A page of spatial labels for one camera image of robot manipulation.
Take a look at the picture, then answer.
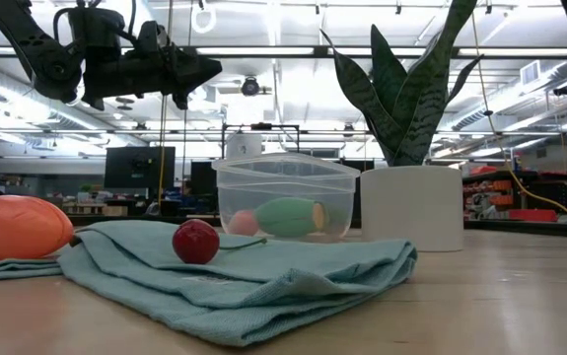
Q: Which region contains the teal folded cloth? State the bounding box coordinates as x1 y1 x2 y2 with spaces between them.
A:
0 218 419 348

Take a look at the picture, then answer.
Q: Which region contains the white cable loop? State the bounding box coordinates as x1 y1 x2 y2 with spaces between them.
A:
190 3 218 36

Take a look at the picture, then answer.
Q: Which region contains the small pink toy fruit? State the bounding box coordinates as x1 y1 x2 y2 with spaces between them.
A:
226 208 261 238

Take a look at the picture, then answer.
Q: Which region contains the black dome camera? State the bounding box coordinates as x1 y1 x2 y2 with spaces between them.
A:
240 75 262 98

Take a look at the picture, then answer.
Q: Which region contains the white cylinder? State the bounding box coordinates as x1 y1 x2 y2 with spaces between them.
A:
225 132 264 160

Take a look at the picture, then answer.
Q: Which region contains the orange toy carrot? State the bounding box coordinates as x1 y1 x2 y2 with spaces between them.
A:
0 193 76 262

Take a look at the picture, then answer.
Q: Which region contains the red toy cherry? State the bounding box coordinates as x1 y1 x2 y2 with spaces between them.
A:
171 218 268 266

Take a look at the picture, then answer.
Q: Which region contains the parts bin rack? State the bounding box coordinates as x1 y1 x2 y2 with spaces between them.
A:
462 165 567 223

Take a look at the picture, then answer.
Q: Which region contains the green snake plant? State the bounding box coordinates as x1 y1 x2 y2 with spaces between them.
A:
319 0 485 168

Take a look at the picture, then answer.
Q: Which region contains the clear plastic tupperware container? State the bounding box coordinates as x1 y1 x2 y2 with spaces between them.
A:
211 152 362 244

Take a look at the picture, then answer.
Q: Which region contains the white plant pot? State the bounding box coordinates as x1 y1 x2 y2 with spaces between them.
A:
359 164 465 253

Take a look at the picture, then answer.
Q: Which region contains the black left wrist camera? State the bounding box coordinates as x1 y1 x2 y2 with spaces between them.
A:
136 21 170 56

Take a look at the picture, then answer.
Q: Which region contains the large black monitor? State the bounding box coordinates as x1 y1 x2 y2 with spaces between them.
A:
104 145 177 190

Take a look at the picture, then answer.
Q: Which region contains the small black monitor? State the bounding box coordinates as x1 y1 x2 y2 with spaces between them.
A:
189 160 218 196

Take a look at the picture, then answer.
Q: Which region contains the green toy vegetable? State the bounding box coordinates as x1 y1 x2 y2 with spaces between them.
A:
253 196 331 240

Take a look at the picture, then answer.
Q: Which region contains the black metal rack frame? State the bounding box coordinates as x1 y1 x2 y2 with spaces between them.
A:
220 122 301 155

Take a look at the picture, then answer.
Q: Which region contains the red box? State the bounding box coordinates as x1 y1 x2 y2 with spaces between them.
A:
508 208 559 224

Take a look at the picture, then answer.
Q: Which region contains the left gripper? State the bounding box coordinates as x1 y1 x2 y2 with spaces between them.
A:
83 41 224 111

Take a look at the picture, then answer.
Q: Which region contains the black aluminium table frame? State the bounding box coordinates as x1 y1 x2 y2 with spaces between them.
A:
65 214 567 232

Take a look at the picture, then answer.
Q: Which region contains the yellow cable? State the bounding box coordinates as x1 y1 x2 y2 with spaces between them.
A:
157 93 168 204
468 9 567 224

